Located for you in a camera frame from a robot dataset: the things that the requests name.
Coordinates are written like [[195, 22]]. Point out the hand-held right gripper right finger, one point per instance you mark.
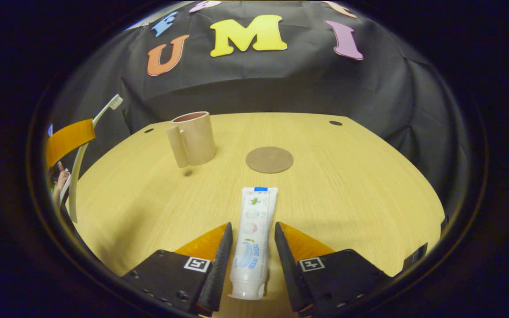
[[287, 265]]

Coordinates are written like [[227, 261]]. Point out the beige cup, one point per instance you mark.
[[197, 141]]

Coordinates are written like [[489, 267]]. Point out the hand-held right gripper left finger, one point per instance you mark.
[[219, 269]]

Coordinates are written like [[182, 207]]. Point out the white toothpaste tube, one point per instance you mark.
[[252, 234]]

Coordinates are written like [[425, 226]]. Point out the black backdrop cloth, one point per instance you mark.
[[281, 84]]

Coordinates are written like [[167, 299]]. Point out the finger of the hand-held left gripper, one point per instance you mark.
[[69, 139]]

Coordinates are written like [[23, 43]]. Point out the pale green toothbrush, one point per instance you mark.
[[77, 172]]

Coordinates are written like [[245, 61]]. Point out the round brown coaster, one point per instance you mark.
[[269, 159]]

